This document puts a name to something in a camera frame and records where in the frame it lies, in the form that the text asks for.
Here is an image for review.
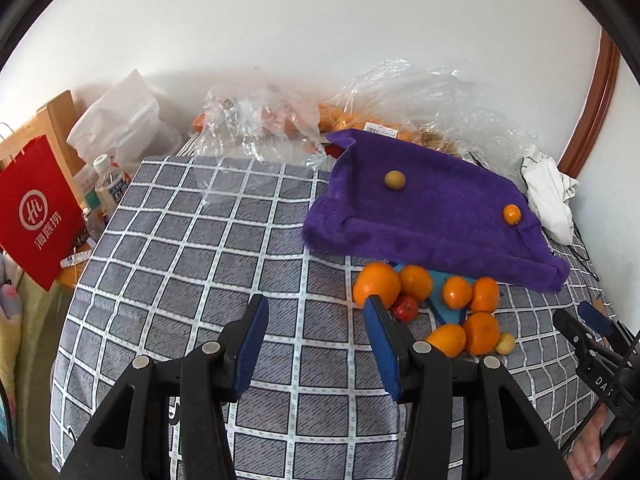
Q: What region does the clear plastic bag right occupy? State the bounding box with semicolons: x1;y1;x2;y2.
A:
319;60;535;190

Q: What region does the white crumpled cloth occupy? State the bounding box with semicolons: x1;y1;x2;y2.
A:
521;145;579;245

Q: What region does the clear plastic bag left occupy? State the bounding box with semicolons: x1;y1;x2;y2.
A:
183;82;326;168

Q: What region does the person's right hand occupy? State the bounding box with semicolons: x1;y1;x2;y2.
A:
566;404;627;480

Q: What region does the red paper bag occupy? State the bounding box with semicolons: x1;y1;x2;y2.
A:
1;136;85;290

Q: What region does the grey checked bedsheet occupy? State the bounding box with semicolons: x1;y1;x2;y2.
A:
48;148;622;480

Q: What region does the orange mandarin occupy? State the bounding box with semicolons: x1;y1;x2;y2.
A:
463;312;500;356
398;264;434;302
425;324;466;359
469;276;500;314
442;275;473;311

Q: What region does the small green-yellow fruit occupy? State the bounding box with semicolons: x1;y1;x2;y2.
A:
384;170;406;191

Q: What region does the small red fruit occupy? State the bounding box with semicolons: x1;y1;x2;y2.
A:
390;295;419;323

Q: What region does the large orange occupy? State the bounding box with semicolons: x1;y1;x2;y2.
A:
352;262;401;310

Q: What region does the white plastic bag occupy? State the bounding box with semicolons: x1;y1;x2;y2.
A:
67;70;183;174

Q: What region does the plastic water bottle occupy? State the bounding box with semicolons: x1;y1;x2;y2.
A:
93;154;128;218

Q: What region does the purple towel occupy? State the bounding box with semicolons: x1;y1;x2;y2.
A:
303;129;570;294

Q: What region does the black cable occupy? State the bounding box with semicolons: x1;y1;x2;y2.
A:
569;219;601;283

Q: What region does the yellow-green round fruit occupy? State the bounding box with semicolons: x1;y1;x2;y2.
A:
495;333;516;356

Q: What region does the small orange kumquat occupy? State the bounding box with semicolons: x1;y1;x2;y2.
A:
502;204;522;226

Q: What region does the brown cardboard box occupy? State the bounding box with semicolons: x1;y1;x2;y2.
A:
0;89;87;181

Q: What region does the clear plastic bag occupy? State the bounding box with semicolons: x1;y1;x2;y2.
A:
319;60;535;190
183;82;326;168

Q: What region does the wooden door frame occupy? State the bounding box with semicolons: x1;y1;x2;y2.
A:
558;29;620;178

